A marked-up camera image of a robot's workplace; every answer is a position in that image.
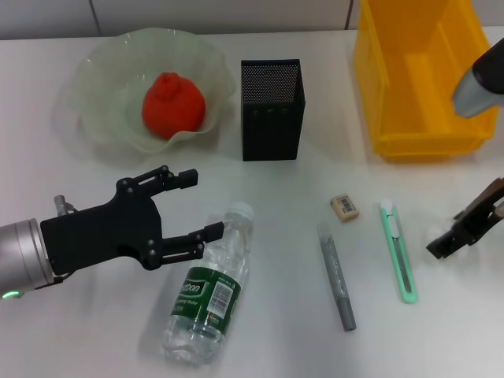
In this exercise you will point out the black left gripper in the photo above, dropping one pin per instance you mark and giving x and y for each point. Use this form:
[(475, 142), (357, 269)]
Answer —
[(98, 232)]

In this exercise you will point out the translucent wavy glass fruit plate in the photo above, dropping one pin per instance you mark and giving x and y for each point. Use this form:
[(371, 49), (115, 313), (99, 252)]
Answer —
[(106, 78)]

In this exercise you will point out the green utility knife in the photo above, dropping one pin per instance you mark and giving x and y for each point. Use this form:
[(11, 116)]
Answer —
[(397, 252)]

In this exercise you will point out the silver right wrist depth camera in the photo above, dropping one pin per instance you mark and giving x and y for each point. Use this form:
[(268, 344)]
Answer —
[(480, 86)]

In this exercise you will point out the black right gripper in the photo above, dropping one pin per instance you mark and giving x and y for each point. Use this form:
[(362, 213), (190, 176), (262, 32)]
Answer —
[(484, 212)]

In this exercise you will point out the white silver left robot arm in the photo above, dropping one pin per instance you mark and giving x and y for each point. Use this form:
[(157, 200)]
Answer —
[(19, 256)]

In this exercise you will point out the yellow plastic bin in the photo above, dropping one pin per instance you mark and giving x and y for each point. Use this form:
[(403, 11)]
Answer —
[(413, 78)]

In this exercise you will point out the clear green-label water bottle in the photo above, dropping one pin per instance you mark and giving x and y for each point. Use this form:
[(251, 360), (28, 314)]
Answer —
[(204, 295)]

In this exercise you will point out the red-orange orange fruit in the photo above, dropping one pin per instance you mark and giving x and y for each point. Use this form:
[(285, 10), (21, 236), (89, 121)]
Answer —
[(173, 106)]

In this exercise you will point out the beige barcode eraser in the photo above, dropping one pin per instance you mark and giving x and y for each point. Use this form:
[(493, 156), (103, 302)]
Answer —
[(345, 206)]

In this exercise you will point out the grey marker pen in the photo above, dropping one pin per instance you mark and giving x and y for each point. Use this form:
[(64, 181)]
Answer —
[(336, 275)]

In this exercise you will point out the black mesh pen holder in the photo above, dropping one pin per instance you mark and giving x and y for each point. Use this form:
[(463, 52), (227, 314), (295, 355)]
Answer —
[(271, 126)]

